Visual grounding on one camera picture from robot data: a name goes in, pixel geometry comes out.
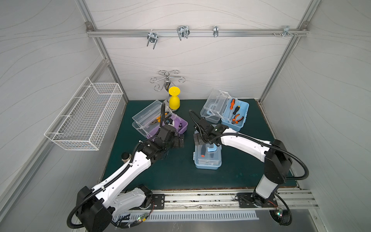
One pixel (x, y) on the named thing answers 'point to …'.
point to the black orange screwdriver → (203, 149)
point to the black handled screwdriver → (237, 108)
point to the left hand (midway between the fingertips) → (174, 137)
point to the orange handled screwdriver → (232, 104)
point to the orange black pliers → (158, 118)
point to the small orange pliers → (234, 121)
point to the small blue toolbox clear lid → (214, 108)
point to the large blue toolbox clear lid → (207, 154)
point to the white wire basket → (80, 123)
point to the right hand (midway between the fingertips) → (204, 137)
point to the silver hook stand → (168, 81)
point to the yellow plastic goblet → (174, 100)
